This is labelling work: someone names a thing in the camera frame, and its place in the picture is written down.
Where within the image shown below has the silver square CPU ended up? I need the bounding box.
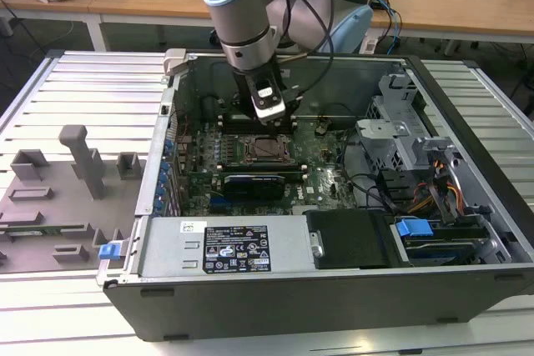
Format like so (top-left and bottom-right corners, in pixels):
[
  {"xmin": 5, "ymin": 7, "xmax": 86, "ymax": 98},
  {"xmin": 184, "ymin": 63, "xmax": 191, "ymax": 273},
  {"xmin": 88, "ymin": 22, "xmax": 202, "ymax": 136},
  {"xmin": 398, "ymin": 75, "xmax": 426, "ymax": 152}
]
[{"xmin": 254, "ymin": 140, "xmax": 283, "ymax": 158}]

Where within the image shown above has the metal socket cover frame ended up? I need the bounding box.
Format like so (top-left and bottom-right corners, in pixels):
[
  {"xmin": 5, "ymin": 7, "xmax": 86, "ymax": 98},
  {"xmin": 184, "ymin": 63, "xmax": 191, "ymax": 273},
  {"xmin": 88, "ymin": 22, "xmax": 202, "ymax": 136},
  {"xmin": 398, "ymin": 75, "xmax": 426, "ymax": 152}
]
[{"xmin": 244, "ymin": 135, "xmax": 293, "ymax": 163}]

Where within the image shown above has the black RAM slot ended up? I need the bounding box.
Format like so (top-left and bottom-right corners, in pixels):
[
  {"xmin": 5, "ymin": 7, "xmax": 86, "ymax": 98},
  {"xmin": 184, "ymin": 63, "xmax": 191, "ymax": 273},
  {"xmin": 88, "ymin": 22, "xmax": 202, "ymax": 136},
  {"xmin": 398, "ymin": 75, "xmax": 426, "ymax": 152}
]
[
  {"xmin": 220, "ymin": 162, "xmax": 305, "ymax": 171},
  {"xmin": 220, "ymin": 117, "xmax": 295, "ymax": 126},
  {"xmin": 223, "ymin": 168, "xmax": 310, "ymax": 178},
  {"xmin": 220, "ymin": 123, "xmax": 296, "ymax": 132}
]

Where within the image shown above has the CPU socket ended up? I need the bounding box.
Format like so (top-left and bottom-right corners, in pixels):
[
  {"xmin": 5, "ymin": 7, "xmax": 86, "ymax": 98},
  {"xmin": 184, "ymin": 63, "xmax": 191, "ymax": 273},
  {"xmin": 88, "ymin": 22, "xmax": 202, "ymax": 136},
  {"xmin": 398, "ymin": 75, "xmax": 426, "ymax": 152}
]
[{"xmin": 235, "ymin": 133, "xmax": 295, "ymax": 165}]

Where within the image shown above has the white power adapter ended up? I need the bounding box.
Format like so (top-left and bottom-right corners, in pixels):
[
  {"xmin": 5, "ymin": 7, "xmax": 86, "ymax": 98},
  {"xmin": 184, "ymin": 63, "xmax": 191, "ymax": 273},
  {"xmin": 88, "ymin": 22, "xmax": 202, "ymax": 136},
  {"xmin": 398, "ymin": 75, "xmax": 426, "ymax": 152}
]
[{"xmin": 358, "ymin": 36, "xmax": 380, "ymax": 55}]

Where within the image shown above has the green motherboard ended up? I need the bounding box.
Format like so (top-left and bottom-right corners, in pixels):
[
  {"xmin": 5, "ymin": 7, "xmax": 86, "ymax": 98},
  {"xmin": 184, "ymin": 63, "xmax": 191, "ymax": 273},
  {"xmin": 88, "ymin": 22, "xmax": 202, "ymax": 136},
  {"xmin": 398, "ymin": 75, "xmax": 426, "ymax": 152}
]
[{"xmin": 174, "ymin": 117, "xmax": 364, "ymax": 215}]

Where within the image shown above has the black graphics card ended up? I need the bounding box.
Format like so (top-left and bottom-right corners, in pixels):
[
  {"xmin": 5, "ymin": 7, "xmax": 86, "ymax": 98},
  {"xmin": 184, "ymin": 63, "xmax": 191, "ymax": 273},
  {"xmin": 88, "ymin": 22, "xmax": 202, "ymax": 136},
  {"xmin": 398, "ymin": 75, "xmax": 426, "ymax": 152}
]
[{"xmin": 223, "ymin": 173, "xmax": 287, "ymax": 201}]

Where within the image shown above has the grey metal drive cage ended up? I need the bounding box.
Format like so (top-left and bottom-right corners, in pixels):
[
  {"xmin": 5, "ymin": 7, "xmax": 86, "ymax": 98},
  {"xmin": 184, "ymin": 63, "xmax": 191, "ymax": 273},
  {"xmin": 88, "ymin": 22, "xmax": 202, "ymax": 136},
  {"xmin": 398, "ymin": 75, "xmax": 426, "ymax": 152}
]
[{"xmin": 356, "ymin": 72, "xmax": 458, "ymax": 173}]

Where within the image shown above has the wooden desk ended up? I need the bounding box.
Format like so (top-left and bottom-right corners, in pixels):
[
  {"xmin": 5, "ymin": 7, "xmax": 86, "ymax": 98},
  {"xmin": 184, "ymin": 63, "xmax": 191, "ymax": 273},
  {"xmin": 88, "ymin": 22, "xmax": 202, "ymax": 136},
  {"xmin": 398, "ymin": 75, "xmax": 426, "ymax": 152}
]
[{"xmin": 0, "ymin": 0, "xmax": 534, "ymax": 47}]

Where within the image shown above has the blue disk carrier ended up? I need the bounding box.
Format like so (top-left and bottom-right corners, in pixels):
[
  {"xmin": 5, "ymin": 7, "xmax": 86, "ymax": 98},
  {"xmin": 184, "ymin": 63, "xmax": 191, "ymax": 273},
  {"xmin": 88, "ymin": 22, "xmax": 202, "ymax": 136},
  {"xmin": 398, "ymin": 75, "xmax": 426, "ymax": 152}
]
[{"xmin": 391, "ymin": 216, "xmax": 491, "ymax": 268}]

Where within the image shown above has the silver power supply unit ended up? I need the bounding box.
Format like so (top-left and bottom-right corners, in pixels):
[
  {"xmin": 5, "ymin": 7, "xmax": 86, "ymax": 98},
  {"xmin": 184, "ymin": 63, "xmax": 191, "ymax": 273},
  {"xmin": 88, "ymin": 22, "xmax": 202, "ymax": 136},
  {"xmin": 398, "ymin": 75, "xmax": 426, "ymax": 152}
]
[{"xmin": 136, "ymin": 216, "xmax": 315, "ymax": 278}]

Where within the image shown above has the black open PC case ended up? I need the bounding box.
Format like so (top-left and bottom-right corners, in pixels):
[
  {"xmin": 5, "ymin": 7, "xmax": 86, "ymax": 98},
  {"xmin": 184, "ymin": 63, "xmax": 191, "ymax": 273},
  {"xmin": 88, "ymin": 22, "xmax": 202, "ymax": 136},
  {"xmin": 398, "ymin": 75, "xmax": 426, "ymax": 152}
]
[{"xmin": 96, "ymin": 48, "xmax": 534, "ymax": 343}]

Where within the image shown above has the grey parts rack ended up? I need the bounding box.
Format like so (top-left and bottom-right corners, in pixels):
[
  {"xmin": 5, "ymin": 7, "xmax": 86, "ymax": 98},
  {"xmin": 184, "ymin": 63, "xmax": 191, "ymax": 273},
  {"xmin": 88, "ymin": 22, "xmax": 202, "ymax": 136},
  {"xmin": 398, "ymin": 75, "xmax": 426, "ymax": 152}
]
[{"xmin": 0, "ymin": 124, "xmax": 146, "ymax": 274}]

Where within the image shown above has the green RAM stick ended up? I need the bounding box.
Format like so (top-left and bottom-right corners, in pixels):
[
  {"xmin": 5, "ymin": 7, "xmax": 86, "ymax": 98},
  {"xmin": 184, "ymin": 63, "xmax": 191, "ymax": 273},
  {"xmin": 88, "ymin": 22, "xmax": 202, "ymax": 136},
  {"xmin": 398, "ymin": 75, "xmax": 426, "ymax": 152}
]
[{"xmin": 0, "ymin": 225, "xmax": 87, "ymax": 234}]

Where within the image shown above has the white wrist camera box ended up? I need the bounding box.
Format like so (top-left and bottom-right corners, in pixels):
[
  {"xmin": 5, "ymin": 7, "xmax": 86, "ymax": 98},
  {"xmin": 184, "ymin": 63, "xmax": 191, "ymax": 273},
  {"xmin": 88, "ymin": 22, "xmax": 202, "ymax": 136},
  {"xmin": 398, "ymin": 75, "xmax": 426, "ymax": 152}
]
[{"xmin": 249, "ymin": 78, "xmax": 288, "ymax": 124}]

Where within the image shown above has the blue cable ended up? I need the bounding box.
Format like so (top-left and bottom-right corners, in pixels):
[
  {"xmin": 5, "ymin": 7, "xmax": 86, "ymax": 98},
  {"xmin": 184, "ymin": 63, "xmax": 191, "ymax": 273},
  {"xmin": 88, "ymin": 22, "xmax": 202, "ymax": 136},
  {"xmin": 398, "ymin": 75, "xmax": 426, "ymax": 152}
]
[{"xmin": 376, "ymin": 0, "xmax": 404, "ymax": 56}]

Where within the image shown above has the grey case release handle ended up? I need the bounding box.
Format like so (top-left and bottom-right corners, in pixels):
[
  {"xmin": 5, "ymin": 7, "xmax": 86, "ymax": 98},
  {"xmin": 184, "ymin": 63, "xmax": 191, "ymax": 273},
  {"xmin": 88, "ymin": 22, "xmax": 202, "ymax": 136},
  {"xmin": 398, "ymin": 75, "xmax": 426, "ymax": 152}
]
[{"xmin": 162, "ymin": 48, "xmax": 198, "ymax": 86}]

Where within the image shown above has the orange yellow wire bundle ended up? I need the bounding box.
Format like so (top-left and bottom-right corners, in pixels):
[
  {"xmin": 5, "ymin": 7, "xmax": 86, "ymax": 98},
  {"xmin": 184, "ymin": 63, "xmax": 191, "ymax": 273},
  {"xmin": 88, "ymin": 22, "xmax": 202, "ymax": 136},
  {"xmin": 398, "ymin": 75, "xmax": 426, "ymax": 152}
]
[{"xmin": 411, "ymin": 158, "xmax": 465, "ymax": 214}]

